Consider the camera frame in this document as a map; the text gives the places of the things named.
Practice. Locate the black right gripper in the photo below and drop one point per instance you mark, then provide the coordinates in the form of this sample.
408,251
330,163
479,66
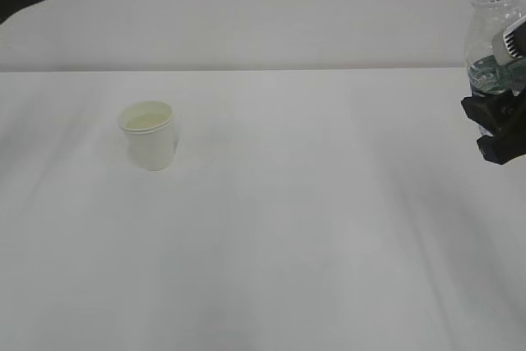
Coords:
503,116

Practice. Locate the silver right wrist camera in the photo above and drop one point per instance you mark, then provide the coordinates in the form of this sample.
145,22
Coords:
509,44

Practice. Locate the white paper cup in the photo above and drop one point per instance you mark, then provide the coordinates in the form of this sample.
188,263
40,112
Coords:
151,134

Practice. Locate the clear water bottle green label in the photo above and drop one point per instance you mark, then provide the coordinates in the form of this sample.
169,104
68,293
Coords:
485,75

